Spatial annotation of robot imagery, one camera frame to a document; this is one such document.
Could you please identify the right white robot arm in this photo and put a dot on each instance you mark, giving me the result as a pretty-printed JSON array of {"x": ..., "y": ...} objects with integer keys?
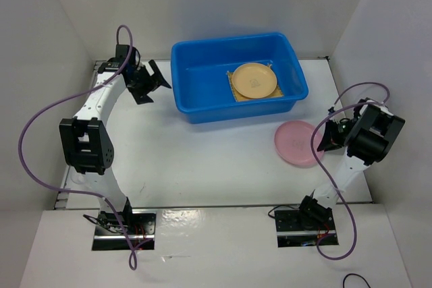
[{"x": 366, "y": 139}]

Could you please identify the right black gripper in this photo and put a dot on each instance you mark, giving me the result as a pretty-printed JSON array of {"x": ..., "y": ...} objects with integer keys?
[{"x": 331, "y": 140}]

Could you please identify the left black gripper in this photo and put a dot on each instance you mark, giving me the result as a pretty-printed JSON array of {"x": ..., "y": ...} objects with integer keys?
[{"x": 155, "y": 81}]

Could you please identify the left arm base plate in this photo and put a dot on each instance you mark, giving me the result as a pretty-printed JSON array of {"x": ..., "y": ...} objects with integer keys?
[{"x": 108, "y": 235}]

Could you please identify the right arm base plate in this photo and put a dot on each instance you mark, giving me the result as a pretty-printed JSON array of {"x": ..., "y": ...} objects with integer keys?
[{"x": 292, "y": 231}]

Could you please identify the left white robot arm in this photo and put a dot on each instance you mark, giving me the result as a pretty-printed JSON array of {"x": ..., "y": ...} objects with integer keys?
[{"x": 87, "y": 146}]

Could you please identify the blue plastic bin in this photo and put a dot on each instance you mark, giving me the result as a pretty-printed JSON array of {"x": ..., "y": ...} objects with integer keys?
[{"x": 201, "y": 86}]

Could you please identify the beige bear plate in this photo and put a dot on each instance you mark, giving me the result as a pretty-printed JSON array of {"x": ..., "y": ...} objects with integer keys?
[{"x": 254, "y": 80}]

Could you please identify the pink plastic plate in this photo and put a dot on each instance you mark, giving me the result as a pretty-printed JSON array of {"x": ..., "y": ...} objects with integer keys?
[{"x": 292, "y": 143}]

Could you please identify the bamboo woven mat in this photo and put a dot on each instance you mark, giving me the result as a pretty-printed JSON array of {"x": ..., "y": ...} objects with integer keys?
[{"x": 239, "y": 98}]

